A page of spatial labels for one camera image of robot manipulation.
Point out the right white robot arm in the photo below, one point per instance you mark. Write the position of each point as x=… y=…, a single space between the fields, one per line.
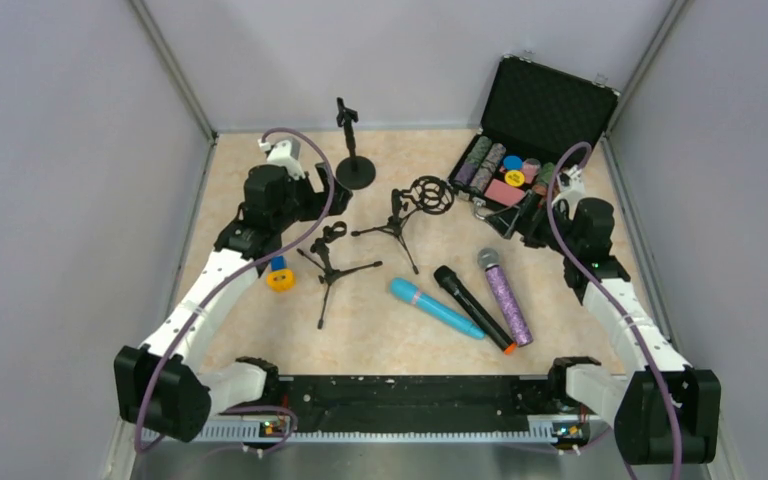
x=664 y=410

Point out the purple glitter microphone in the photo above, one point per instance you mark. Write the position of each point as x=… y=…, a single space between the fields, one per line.
x=488 y=260

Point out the light blue microphone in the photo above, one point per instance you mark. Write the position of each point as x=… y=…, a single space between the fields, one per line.
x=413 y=295

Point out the black tripod clip stand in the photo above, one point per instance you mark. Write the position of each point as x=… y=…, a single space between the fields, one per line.
x=319 y=254

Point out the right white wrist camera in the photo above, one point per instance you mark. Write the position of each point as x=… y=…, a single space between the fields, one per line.
x=571 y=187

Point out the black round-base mic stand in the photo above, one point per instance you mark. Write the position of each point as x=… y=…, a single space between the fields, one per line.
x=355 y=172

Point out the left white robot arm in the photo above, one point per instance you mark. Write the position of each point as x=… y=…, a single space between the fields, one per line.
x=159 y=383

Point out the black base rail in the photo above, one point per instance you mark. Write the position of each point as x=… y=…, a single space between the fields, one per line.
x=320 y=409

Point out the yellow and blue toy block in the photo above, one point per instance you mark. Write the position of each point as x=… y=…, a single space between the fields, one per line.
x=280 y=278

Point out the black microphone orange end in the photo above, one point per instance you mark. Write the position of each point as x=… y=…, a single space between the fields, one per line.
x=448 y=280

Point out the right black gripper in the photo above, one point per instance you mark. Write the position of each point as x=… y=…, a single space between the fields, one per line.
x=526 y=216

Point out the black poker chip case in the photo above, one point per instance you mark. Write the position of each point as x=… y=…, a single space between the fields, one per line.
x=533 y=114

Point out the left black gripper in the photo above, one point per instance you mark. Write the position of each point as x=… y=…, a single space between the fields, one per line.
x=321 y=187

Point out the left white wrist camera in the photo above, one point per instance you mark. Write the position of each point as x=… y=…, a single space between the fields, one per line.
x=285 y=153

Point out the tripod stand with shock mount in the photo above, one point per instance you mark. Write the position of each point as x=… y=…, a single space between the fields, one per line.
x=427 y=194

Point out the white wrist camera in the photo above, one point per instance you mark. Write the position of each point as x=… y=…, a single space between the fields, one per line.
x=285 y=153
x=571 y=187

